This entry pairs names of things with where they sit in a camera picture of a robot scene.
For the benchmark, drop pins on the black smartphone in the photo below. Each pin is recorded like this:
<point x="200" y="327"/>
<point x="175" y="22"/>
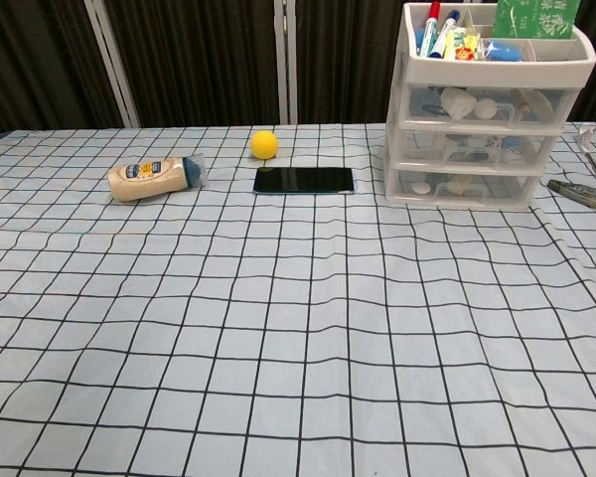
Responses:
<point x="303" y="180"/>

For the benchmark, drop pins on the black curtain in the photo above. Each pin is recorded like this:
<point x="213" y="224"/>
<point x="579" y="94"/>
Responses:
<point x="203" y="59"/>

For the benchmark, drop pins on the upright white partition frame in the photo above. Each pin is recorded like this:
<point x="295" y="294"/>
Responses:
<point x="285" y="59"/>

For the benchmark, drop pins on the cream mayonnaise bottle blue cap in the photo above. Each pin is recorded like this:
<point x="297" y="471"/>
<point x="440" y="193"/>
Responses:
<point x="149" y="179"/>

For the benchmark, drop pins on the blue cap marker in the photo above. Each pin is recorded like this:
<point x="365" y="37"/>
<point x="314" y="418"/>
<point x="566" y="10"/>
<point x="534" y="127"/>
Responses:
<point x="452" y="17"/>

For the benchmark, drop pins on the white die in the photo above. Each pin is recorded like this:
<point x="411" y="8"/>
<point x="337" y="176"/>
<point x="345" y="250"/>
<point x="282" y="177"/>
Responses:
<point x="492" y="144"/>

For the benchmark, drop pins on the grey correction tape dispenser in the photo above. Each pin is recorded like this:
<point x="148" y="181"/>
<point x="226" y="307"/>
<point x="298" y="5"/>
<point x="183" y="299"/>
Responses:
<point x="581" y="194"/>

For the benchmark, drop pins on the red cap marker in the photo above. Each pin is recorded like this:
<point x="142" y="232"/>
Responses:
<point x="434" y="25"/>

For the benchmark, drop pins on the slanted white partition frame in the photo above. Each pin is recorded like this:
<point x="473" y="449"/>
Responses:
<point x="114" y="64"/>

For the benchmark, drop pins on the yellow ball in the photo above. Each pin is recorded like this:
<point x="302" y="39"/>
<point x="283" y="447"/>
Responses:
<point x="264" y="144"/>

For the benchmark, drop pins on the crumpled white tissue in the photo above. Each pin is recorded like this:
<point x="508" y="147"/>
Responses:
<point x="457" y="103"/>

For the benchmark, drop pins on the clear drawer with die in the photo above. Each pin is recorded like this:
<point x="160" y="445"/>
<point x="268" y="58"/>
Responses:
<point x="427" y="144"/>

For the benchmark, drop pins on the blue checkered tablecloth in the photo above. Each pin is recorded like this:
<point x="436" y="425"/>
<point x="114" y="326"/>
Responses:
<point x="278" y="323"/>

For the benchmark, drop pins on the clear drawer with white pebbles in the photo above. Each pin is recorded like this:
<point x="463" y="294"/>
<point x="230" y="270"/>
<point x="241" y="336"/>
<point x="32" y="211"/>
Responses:
<point x="501" y="189"/>

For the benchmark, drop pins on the white plastic drawer organizer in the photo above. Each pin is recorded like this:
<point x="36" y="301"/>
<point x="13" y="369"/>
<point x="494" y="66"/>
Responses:
<point x="477" y="69"/>

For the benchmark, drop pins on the green printed packet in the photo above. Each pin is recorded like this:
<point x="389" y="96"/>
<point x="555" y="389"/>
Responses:
<point x="531" y="20"/>

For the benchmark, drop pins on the yellow snack packet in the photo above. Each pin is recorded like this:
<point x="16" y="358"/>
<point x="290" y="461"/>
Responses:
<point x="463" y="46"/>

